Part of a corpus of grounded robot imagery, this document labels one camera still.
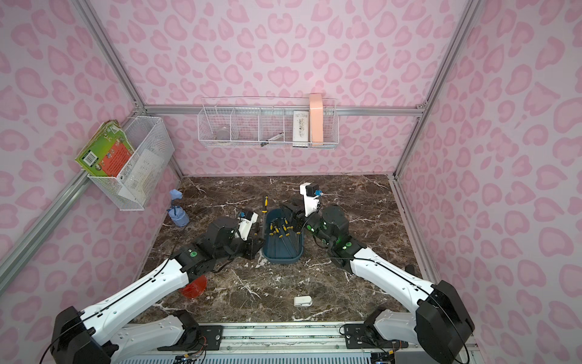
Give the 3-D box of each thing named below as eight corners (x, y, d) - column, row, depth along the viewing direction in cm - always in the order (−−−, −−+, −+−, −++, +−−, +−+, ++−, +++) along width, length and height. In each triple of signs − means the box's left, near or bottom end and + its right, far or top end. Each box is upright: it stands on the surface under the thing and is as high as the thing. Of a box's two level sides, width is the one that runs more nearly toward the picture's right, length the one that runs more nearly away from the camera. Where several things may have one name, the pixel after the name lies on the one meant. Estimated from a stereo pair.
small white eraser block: (293, 306, 81) (293, 304, 79) (293, 298, 83) (293, 296, 81) (312, 306, 81) (312, 304, 79) (312, 298, 83) (312, 296, 81)
